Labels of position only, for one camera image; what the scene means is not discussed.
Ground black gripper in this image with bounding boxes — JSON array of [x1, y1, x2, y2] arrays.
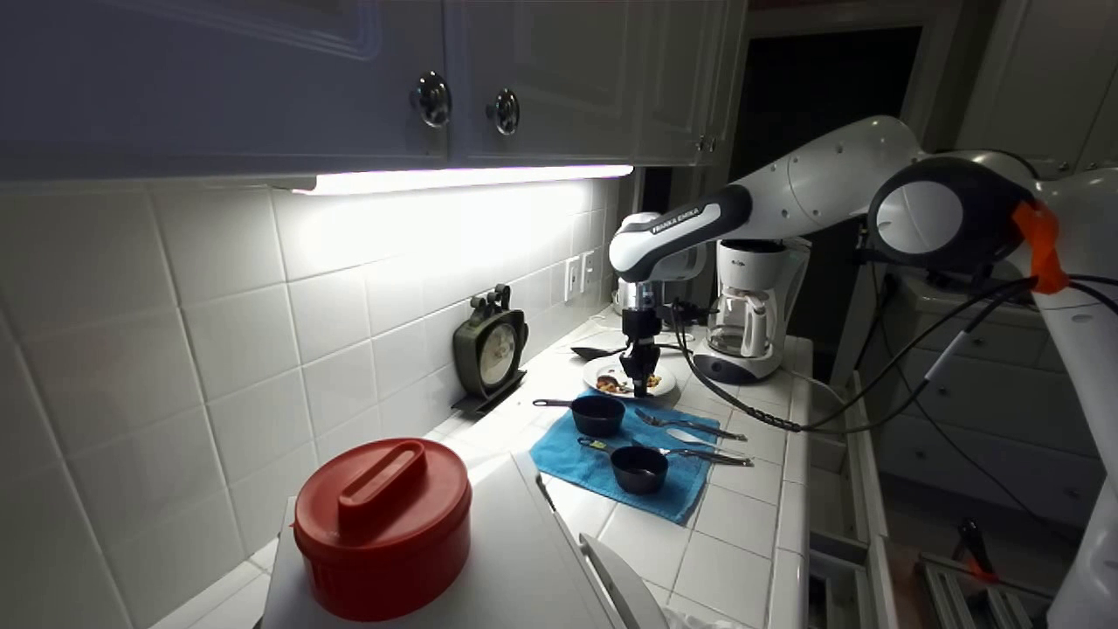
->
[[620, 302, 672, 396]]

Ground white plate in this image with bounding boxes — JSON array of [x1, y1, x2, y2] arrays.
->
[[585, 354, 681, 406]]

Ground blue towel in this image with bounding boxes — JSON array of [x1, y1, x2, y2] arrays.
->
[[528, 398, 726, 530]]

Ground food pieces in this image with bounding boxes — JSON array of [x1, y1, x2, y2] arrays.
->
[[594, 368, 676, 398]]

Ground black measuring cup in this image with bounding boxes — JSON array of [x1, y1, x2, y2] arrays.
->
[[533, 391, 629, 442], [610, 442, 672, 497]]

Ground glass coffee carafe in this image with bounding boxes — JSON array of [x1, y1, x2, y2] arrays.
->
[[706, 293, 777, 362]]

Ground white coffee maker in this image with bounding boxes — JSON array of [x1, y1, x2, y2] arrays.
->
[[692, 235, 816, 389]]

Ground under cabinet light bar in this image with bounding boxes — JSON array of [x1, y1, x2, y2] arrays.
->
[[285, 162, 641, 198]]

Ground metal cabinet knob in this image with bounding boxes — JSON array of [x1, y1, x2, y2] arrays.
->
[[486, 85, 526, 138], [414, 67, 453, 134]]

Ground white drawer cabinet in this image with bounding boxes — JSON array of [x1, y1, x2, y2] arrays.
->
[[877, 273, 1113, 526]]

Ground white upper cabinet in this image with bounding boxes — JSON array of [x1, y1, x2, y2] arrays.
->
[[0, 0, 726, 185]]

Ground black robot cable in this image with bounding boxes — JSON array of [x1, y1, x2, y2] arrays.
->
[[668, 273, 1118, 440]]

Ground red handled tool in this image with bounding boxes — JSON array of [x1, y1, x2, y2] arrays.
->
[[952, 519, 1008, 586]]

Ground metal rail frame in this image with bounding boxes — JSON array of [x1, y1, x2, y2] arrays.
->
[[918, 553, 1053, 629]]

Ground orange strap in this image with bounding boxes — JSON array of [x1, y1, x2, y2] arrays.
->
[[1009, 198, 1074, 295]]

